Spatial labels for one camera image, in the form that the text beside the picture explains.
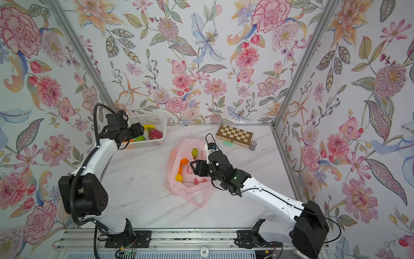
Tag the white plastic basket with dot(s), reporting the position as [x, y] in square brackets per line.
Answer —
[157, 119]

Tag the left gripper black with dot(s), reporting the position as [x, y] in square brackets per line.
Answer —
[136, 130]

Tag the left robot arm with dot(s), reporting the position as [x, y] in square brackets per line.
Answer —
[82, 193]

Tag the yellow lemon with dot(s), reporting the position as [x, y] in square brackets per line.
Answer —
[179, 177]

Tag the yellow banana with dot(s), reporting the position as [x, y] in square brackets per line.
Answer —
[149, 126]

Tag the green apple fruit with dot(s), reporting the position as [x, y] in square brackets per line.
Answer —
[140, 138]

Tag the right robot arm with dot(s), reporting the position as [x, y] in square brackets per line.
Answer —
[302, 225]

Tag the red dragon fruit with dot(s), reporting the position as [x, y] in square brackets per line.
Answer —
[154, 134]

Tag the wooden chessboard box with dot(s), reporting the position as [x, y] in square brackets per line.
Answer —
[234, 135]

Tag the green toy brick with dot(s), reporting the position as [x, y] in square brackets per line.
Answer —
[228, 142]

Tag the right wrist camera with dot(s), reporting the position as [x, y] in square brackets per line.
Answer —
[209, 149]

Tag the pink plastic bag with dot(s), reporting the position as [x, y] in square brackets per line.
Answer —
[194, 189]

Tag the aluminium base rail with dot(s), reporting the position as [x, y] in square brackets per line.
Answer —
[160, 239]

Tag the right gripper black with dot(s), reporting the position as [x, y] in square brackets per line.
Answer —
[201, 167]

